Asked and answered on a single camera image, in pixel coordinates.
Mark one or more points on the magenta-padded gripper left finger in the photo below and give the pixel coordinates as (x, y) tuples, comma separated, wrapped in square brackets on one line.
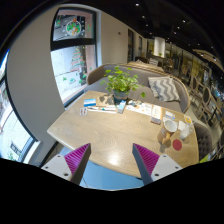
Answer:
[(77, 159)]

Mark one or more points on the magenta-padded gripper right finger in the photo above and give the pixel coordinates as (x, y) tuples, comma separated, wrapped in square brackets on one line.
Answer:
[(146, 159)]

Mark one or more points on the brown ceramic mug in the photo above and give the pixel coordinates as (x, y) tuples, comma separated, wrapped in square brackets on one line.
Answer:
[(164, 136)]

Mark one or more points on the flat round red coaster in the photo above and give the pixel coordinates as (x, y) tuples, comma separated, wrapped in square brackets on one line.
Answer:
[(177, 144)]

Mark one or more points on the clear plastic cup with straw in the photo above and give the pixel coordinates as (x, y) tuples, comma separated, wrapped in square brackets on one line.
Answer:
[(185, 132)]

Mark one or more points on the blue white leaflet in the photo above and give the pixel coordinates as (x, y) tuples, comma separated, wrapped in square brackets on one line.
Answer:
[(169, 115)]

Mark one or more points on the yellow table card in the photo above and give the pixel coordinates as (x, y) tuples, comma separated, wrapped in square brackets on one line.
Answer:
[(188, 119)]

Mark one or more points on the blue white tissue pack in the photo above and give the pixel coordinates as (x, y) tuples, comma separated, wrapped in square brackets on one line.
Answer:
[(89, 102)]

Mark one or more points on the small blue carton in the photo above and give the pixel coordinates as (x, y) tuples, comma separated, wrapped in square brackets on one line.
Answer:
[(121, 106)]

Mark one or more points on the grey tufted armchair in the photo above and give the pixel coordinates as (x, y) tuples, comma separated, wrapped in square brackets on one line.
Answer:
[(203, 140)]

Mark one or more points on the grey white chevron pillow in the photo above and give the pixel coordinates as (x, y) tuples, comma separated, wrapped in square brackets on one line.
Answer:
[(164, 88)]

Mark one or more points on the green potted plant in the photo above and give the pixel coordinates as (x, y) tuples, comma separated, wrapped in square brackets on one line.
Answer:
[(120, 83)]

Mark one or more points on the grey curved sofa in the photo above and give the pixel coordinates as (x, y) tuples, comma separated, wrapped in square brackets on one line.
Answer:
[(143, 76)]

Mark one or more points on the group of dining chairs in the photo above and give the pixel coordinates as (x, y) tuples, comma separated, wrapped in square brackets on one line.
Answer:
[(204, 96)]

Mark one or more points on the dark-framed decorated window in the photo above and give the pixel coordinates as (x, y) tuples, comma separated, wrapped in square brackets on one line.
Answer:
[(75, 63)]

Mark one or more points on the group of ceiling lights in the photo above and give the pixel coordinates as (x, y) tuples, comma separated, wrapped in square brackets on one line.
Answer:
[(137, 4)]

